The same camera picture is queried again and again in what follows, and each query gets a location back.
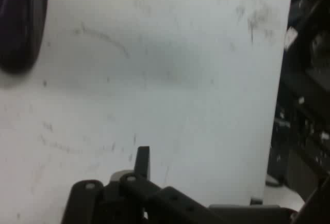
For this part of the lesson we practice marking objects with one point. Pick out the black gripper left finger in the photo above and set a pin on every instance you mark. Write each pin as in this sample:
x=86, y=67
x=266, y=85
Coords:
x=83, y=203

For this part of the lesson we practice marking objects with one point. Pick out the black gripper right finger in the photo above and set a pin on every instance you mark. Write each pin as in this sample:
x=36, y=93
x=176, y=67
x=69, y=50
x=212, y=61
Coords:
x=159, y=203

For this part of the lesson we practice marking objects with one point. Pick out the dark equipment rack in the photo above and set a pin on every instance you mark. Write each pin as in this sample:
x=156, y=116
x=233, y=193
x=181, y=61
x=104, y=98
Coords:
x=304, y=105

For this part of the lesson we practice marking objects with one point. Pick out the dark purple toy eggplant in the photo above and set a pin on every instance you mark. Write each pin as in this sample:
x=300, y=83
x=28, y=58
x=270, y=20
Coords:
x=18, y=22

